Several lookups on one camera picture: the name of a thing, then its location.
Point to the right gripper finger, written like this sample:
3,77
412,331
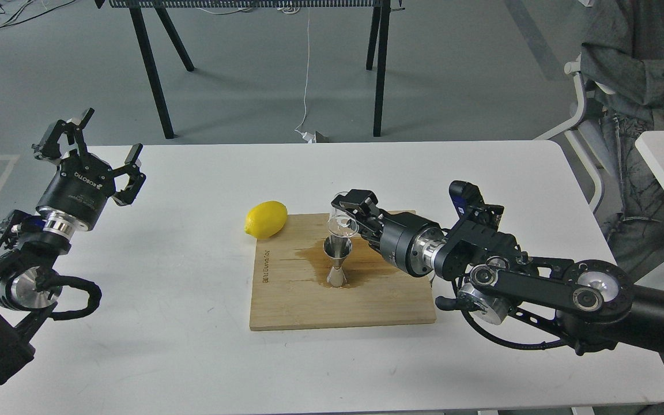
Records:
359,205
370,229

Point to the steel double jigger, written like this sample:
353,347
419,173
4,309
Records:
337,250

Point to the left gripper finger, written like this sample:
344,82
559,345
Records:
131,168
49,149

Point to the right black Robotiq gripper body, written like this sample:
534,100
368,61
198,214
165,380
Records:
401,240

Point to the white power adapter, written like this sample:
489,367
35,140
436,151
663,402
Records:
314,138

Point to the yellow lemon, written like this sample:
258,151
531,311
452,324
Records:
266,219

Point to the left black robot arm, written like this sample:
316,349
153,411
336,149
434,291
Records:
31,291

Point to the person in grey jacket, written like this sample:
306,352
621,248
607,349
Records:
624,49

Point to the black metal frame table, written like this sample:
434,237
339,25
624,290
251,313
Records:
188,37

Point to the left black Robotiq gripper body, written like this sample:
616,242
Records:
79,189

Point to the white office chair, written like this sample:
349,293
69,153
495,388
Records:
583,131

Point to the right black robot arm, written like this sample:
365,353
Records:
514,299

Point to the bamboo cutting board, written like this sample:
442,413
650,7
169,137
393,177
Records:
290,289

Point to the small clear glass beaker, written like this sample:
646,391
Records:
341,225

